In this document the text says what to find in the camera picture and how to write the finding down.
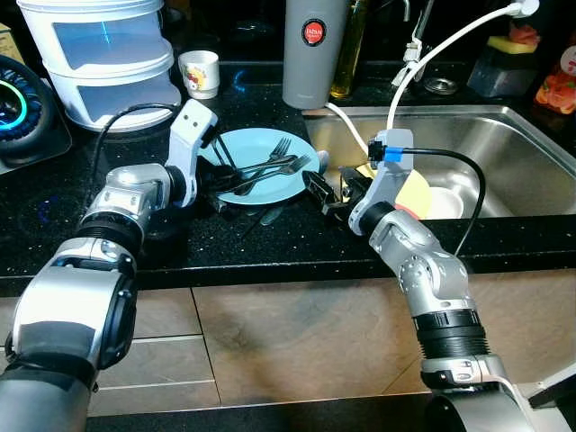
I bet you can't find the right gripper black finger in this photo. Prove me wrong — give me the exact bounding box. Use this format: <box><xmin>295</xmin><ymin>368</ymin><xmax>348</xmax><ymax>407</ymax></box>
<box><xmin>303</xmin><ymin>168</ymin><xmax>338</xmax><ymax>212</ymax></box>

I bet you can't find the silver fork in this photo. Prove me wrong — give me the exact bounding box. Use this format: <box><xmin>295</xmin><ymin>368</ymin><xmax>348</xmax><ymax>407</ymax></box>
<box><xmin>219</xmin><ymin>155</ymin><xmax>313</xmax><ymax>188</ymax></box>
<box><xmin>229</xmin><ymin>137</ymin><xmax>294</xmax><ymax>195</ymax></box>

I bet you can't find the black chopstick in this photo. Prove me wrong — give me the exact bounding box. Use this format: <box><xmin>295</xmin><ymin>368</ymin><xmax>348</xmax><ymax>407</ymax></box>
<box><xmin>212</xmin><ymin>133</ymin><xmax>240</xmax><ymax>176</ymax></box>
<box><xmin>239</xmin><ymin>207</ymin><xmax>287</xmax><ymax>240</ymax></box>

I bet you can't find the light blue plate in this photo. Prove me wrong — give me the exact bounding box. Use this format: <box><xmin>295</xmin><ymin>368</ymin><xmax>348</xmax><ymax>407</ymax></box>
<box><xmin>200</xmin><ymin>128</ymin><xmax>321</xmax><ymax>207</ymax></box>

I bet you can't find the yellow patterned plate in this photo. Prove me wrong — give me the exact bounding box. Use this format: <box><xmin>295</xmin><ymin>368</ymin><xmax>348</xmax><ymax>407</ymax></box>
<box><xmin>355</xmin><ymin>162</ymin><xmax>433</xmax><ymax>221</ymax></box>

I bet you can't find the white printed mug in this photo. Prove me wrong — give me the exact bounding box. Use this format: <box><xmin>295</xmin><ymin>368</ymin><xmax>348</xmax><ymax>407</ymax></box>
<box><xmin>178</xmin><ymin>50</ymin><xmax>221</xmax><ymax>100</ymax></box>

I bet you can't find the grey water filter canister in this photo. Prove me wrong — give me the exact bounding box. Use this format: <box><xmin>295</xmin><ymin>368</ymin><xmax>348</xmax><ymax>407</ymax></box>
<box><xmin>283</xmin><ymin>0</ymin><xmax>350</xmax><ymax>109</ymax></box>

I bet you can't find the yellow oil bottle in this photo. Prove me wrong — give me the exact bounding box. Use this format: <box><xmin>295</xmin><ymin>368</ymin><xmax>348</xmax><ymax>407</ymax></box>
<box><xmin>328</xmin><ymin>0</ymin><xmax>370</xmax><ymax>100</ymax></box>

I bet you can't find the round chrome counter cap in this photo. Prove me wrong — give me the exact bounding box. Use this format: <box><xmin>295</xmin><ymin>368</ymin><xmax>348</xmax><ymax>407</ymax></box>
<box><xmin>423</xmin><ymin>78</ymin><xmax>458</xmax><ymax>95</ymax></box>

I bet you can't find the beige sink cabinet front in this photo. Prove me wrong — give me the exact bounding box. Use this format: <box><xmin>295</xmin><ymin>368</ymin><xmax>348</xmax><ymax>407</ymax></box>
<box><xmin>192</xmin><ymin>268</ymin><xmax>576</xmax><ymax>408</ymax></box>

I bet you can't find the stainless steel sink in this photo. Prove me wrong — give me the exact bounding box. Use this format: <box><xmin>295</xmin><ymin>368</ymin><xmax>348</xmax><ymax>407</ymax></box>
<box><xmin>301</xmin><ymin>105</ymin><xmax>576</xmax><ymax>221</ymax></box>

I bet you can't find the white stacked food container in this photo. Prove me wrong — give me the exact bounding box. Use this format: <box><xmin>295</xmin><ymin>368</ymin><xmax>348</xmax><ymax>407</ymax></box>
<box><xmin>16</xmin><ymin>0</ymin><xmax>183</xmax><ymax>133</ymax></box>

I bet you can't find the chrome sink faucet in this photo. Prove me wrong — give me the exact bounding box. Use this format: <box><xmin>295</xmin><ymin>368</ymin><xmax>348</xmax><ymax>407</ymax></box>
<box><xmin>400</xmin><ymin>0</ymin><xmax>435</xmax><ymax>88</ymax></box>

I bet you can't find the dark sponge holder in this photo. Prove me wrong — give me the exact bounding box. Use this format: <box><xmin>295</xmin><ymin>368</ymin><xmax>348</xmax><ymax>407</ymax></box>
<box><xmin>466</xmin><ymin>47</ymin><xmax>540</xmax><ymax>99</ymax></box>

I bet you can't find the black round appliance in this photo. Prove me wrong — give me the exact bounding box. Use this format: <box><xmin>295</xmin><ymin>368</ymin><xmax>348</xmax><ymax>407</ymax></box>
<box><xmin>0</xmin><ymin>54</ymin><xmax>75</xmax><ymax>175</ymax></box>

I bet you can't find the yellow sponge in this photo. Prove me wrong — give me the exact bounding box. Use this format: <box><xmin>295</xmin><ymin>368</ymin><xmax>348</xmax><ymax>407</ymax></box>
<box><xmin>486</xmin><ymin>36</ymin><xmax>539</xmax><ymax>55</ymax></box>

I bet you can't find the orange dish soap bottle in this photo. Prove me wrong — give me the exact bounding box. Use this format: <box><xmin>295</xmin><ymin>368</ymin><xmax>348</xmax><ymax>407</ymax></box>
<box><xmin>533</xmin><ymin>45</ymin><xmax>576</xmax><ymax>116</ymax></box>

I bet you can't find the red scrubber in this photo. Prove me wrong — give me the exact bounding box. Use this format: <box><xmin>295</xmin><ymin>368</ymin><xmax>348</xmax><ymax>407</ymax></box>
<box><xmin>508</xmin><ymin>22</ymin><xmax>541</xmax><ymax>46</ymax></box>

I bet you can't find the white cabinet side panel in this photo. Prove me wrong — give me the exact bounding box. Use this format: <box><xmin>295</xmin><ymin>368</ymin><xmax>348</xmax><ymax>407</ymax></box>
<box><xmin>517</xmin><ymin>360</ymin><xmax>576</xmax><ymax>410</ymax></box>

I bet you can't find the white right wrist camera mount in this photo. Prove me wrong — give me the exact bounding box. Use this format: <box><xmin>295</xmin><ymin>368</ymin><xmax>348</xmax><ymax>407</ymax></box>
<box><xmin>347</xmin><ymin>129</ymin><xmax>418</xmax><ymax>238</ymax></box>

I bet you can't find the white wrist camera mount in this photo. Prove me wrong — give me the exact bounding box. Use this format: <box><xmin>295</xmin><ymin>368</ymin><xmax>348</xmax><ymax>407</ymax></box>
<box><xmin>166</xmin><ymin>99</ymin><xmax>221</xmax><ymax>210</ymax></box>
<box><xmin>347</xmin><ymin>129</ymin><xmax>418</xmax><ymax>238</ymax></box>

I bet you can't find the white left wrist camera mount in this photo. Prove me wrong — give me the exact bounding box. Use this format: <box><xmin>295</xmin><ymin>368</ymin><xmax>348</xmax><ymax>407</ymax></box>
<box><xmin>166</xmin><ymin>99</ymin><xmax>221</xmax><ymax>210</ymax></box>

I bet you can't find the thin white filter hose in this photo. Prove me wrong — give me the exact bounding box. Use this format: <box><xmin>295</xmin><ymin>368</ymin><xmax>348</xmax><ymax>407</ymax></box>
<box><xmin>324</xmin><ymin>102</ymin><xmax>372</xmax><ymax>158</ymax></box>

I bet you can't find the thick white faucet hose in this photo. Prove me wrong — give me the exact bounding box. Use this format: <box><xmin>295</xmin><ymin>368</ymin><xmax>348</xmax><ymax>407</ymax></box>
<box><xmin>385</xmin><ymin>0</ymin><xmax>541</xmax><ymax>145</ymax></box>

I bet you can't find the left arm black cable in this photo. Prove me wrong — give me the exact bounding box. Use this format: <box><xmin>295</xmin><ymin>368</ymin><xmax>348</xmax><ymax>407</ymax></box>
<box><xmin>90</xmin><ymin>103</ymin><xmax>181</xmax><ymax>194</ymax></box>

